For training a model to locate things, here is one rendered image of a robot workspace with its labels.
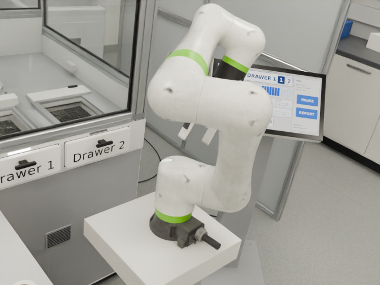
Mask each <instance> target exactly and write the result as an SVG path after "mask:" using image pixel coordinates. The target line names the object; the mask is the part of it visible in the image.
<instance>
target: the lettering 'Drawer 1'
mask: <svg viewBox="0 0 380 285"><path fill-rule="evenodd" d="M49 162H50V169H53V168H51V161H49ZM49 162H48V163H49ZM31 169H34V168H31ZM31 169H29V170H28V174H29V175H33V174H35V172H34V173H33V174H30V172H32V171H30V170H31ZM50 169H48V170H50ZM33 171H35V169H34V170H33ZM25 172H26V170H25ZM25 172H24V174H23V172H22V171H21V172H20V175H21V173H22V176H23V177H25ZM16 174H17V176H18V173H17V172H16ZM9 175H12V176H10V177H8V178H7V181H11V180H14V175H13V174H9ZM9 175H8V176H9ZM20 175H19V176H18V178H20ZM3 177H5V176H3ZM3 177H1V183H2V178H3ZM11 177H12V179H11V180H9V178H11Z"/></svg>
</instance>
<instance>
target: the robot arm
mask: <svg viewBox="0 0 380 285"><path fill-rule="evenodd" d="M265 43H266V40H265V35H264V33H263V31H262V30H261V29H260V28H259V27H258V26H256V25H253V24H251V23H249V22H247V21H244V20H242V19H240V18H237V17H236V16H234V15H233V14H231V13H229V12H228V11H226V10H225V9H223V8H222V7H221V6H219V5H216V4H213V3H208V4H205V5H203V6H201V7H200V8H199V9H198V10H197V11H196V13H195V15H194V18H193V22H192V24H191V27H190V29H189V30H188V32H187V34H186V35H185V37H184V38H183V39H182V41H181V42H180V43H179V45H178V46H177V47H176V48H175V49H174V50H173V51H172V52H170V53H169V54H168V55H167V57H166V59H165V61H164V62H163V63H162V65H161V66H160V68H159V69H158V71H157V72H156V73H155V75H154V76H153V78H152V79H151V81H150V83H149V86H148V91H147V98H148V102H149V105H150V107H151V109H152V110H153V111H154V112H155V114H157V115H158V116H159V117H161V118H162V119H165V120H169V121H175V122H184V124H183V127H182V128H181V130H180V132H179V134H178V137H180V138H181V139H182V140H184V141H185V140H186V138H187V136H188V134H189V132H190V130H191V129H192V127H193V125H194V123H195V124H200V125H203V126H208V127H209V128H208V130H207V132H206V134H205V135H204V137H203V139H202V140H201V141H202V142H203V143H204V144H206V145H209V143H210V141H211V140H212V138H213V136H214V134H215V132H216V131H217V130H219V146H218V157H217V163H216V166H212V165H207V164H204V163H202V162H199V161H196V160H194V159H191V158H188V157H183V156H170V157H167V158H165V159H163V160H162V161H161V162H160V163H159V166H158V172H157V182H156V192H155V199H154V206H155V212H154V214H153V215H152V216H151V217H150V221H149V227H150V230H151V232H152V233H154V234H155V236H157V237H159V238H161V239H164V240H168V241H177V244H178V246H179V247H180V248H181V249H183V248H184V247H188V246H189V245H191V244H192V243H194V244H196V243H197V240H198V241H199V242H202V241H204V242H206V243H208V244H209V245H211V246H212V247H213V248H215V249H216V250H218V249H219V248H220V247H221V244H220V243H219V242H217V241H216V240H214V239H213V238H212V237H210V236H209V235H208V232H207V230H206V229H205V228H204V227H205V224H204V223H202V222H201V221H199V220H198V219H197V218H195V217H194V216H192V212H193V210H194V208H195V205H197V206H202V207H205V208H210V209H214V210H219V211H223V212H227V213H233V212H237V211H239V210H241V209H242V208H244V207H245V206H246V205H247V203H248V202H249V200H250V197H251V176H252V168H253V162H254V158H255V155H256V152H257V149H258V146H259V144H260V141H261V139H262V136H263V135H264V133H265V131H266V129H267V127H268V125H269V123H270V121H271V118H272V116H273V103H272V100H271V98H270V96H269V94H268V93H267V91H266V90H264V88H263V87H261V86H259V85H258V84H255V83H251V82H247V81H244V78H245V76H246V75H247V73H248V71H249V69H250V67H251V66H252V64H253V63H254V61H255V60H256V59H257V58H258V56H259V55H260V54H261V53H262V52H263V50H264V48H265ZM217 45H219V46H221V47H222V48H224V49H225V54H224V56H223V58H222V60H221V61H220V63H219V65H218V67H217V69H216V71H215V73H214V74H213V75H214V76H215V77H210V76H209V72H210V66H211V61H212V58H213V54H214V51H215V48H216V47H217Z"/></svg>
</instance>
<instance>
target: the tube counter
mask: <svg viewBox="0 0 380 285"><path fill-rule="evenodd" d="M258 85H259V84H258ZM259 86H261V87H263V88H264V90H266V91H267V93H268V94H269V95H270V96H276V97H283V98H291V99H293V89H287V88H279V87H271V86H267V85H259Z"/></svg>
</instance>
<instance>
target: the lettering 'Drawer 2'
mask: <svg viewBox="0 0 380 285"><path fill-rule="evenodd" d="M121 142H123V144H124V141H121ZM121 142H120V143H121ZM122 146H123V145H122ZM122 146H121V147H122ZM121 147H120V148H119V149H123V148H121ZM106 148H108V149H107V150H110V148H109V147H106ZM106 148H105V149H106ZM102 150H103V149H102ZM102 150H101V152H100V150H98V152H99V153H100V155H101V153H102ZM105 151H106V150H104V152H105ZM95 152H96V150H95ZM89 153H92V156H91V157H93V152H89ZM89 153H88V154H89ZM105 153H108V152H105ZM78 154H79V153H78ZM75 155H77V154H74V162H77V161H79V160H80V159H81V154H79V155H80V158H79V160H77V161H75ZM89 155H91V154H89ZM89 155H88V158H91V157H89ZM96 156H98V153H97V152H96Z"/></svg>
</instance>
